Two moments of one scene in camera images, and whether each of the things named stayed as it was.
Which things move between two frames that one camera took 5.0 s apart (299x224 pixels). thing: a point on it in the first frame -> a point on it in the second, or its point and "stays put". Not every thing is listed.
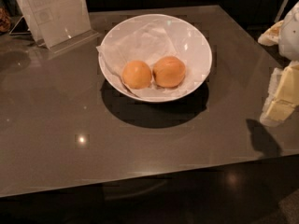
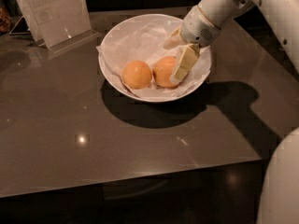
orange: x=136 y=75 stays put
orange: x=168 y=72 stays put
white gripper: x=290 y=36 -> x=195 y=29
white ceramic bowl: x=150 y=37 stays put
